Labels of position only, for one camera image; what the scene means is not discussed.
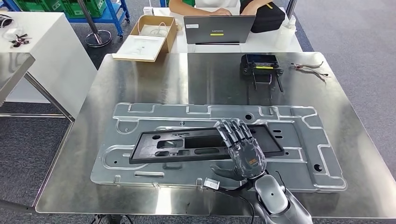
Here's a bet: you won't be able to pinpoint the green plastic crate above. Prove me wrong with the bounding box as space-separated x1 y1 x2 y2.
14 0 64 13
62 0 108 19

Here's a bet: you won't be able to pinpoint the black bag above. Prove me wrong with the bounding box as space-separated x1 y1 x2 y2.
240 1 286 34

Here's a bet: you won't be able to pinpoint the person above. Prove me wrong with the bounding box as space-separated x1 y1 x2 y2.
194 0 241 9

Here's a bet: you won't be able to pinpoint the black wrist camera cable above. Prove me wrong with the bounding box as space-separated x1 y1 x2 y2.
215 182 257 224

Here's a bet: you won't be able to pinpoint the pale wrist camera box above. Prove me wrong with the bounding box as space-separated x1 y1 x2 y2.
203 177 220 190

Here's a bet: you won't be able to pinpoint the black and red clips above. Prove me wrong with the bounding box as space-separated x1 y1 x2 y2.
9 33 32 49

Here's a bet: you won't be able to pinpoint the stamped grey metal panel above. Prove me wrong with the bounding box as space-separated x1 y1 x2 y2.
90 102 348 194

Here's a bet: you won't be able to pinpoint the thin wire bundle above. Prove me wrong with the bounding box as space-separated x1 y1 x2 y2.
290 61 331 82

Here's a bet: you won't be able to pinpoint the person's right hand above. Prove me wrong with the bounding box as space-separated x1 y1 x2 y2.
211 7 233 16

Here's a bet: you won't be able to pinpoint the white desk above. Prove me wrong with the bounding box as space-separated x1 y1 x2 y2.
153 7 303 54

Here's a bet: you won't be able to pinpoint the stainless steel workbench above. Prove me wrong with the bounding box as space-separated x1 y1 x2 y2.
0 52 396 221

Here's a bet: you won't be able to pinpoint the white table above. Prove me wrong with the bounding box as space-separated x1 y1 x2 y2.
0 12 98 119

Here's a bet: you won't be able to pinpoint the chrome stanchion post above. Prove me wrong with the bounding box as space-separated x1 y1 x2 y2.
77 0 113 48

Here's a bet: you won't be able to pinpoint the blue cart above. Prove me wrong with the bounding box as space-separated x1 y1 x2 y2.
0 0 131 40

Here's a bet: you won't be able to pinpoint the white box lid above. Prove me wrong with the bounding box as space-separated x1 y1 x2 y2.
112 35 166 63

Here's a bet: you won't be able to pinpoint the black remote controller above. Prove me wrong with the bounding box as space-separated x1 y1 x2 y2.
240 54 284 93

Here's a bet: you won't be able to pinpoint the black plastic frame part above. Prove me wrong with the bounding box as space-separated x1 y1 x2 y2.
129 123 285 165

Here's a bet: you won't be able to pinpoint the small stainless steel table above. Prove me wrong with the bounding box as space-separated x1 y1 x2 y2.
0 52 76 123

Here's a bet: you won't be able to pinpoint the open cardboard box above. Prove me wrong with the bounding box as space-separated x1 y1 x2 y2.
130 14 177 54

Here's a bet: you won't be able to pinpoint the white coiled cable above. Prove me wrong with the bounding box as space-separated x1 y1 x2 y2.
139 21 170 38

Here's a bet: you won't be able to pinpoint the white plastic bottle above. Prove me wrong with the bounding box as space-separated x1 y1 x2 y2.
275 15 297 51

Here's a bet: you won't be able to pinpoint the grey laptop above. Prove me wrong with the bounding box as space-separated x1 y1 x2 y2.
183 14 257 45

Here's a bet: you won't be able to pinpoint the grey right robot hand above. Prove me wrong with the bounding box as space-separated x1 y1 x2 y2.
210 118 267 182

